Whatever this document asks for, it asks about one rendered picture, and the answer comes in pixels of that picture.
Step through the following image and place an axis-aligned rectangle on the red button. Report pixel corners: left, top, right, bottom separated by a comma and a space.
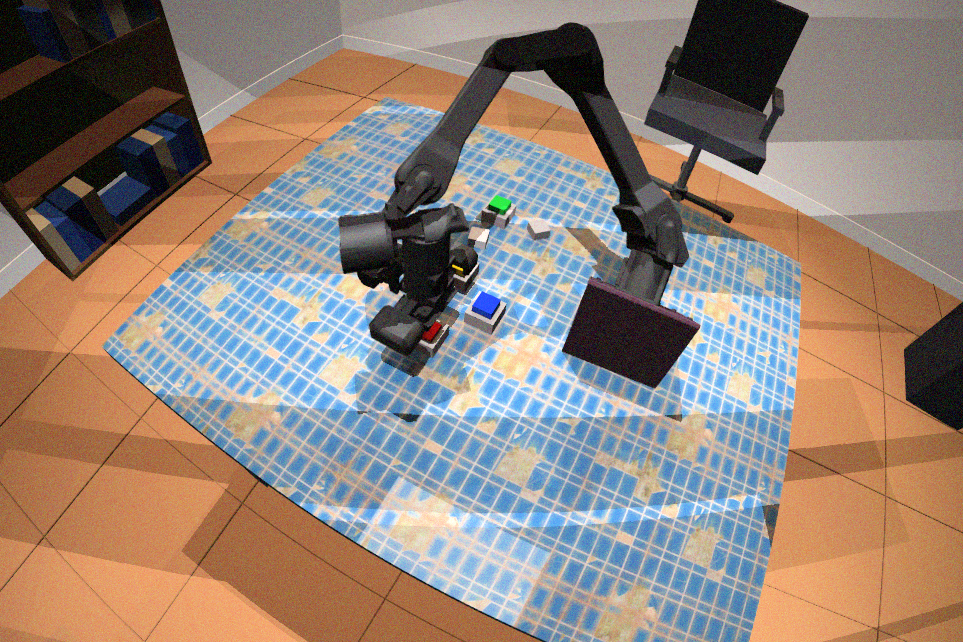
415, 320, 449, 358

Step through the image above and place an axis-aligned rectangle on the yellow button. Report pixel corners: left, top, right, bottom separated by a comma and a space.
451, 262, 480, 292

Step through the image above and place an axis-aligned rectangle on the beige cube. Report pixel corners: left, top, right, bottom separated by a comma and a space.
467, 227, 490, 250

